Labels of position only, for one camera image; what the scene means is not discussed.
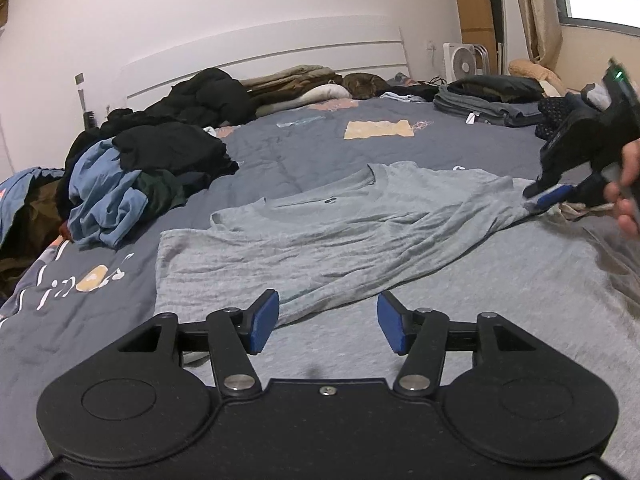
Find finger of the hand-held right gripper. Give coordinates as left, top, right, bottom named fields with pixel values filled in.
left=522, top=176, right=576, bottom=211

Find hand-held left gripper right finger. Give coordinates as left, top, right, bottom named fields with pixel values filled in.
left=376, top=291, right=551, bottom=401

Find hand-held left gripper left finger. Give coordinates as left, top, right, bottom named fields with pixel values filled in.
left=102, top=288, right=281, bottom=401

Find grey t-shirt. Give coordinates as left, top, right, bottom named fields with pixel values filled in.
left=155, top=160, right=640, bottom=441

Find person's right hand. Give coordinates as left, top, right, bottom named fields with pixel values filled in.
left=603, top=140, right=640, bottom=238

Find light grey folded garment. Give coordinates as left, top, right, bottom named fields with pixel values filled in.
left=579, top=82, right=614, bottom=112

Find navy dotted folded garment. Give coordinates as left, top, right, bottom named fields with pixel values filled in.
left=534, top=95, right=584, bottom=142

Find grey folded pants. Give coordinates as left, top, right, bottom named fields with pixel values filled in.
left=432, top=85, right=545, bottom=129

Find white folding rack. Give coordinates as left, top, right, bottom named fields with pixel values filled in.
left=479, top=44, right=502, bottom=75

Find beige curtain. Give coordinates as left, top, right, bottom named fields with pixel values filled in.
left=506, top=0, right=564, bottom=74

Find white box fan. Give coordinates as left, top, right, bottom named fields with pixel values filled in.
left=442, top=42, right=489, bottom=82

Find black flat board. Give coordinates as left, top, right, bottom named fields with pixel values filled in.
left=482, top=0, right=507, bottom=74

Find dark green garment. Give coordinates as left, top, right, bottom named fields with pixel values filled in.
left=132, top=169, right=189, bottom=217

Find dark patterned crumpled garment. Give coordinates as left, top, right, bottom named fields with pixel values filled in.
left=379, top=74, right=444, bottom=104

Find brown cardboard box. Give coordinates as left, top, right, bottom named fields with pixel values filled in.
left=447, top=0, right=502, bottom=47

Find black crumpled garment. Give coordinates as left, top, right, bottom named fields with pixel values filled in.
left=64, top=119, right=242, bottom=197

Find white pillow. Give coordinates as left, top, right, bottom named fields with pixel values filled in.
left=254, top=83, right=352, bottom=117

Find olive folded blanket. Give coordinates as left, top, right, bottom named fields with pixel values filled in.
left=239, top=64, right=342, bottom=107

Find brown garment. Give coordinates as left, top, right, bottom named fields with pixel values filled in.
left=0, top=179, right=68, bottom=302

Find blue printed garment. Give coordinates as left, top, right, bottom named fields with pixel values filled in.
left=0, top=166, right=67, bottom=243

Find white headboard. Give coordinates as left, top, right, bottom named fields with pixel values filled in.
left=122, top=15, right=412, bottom=107

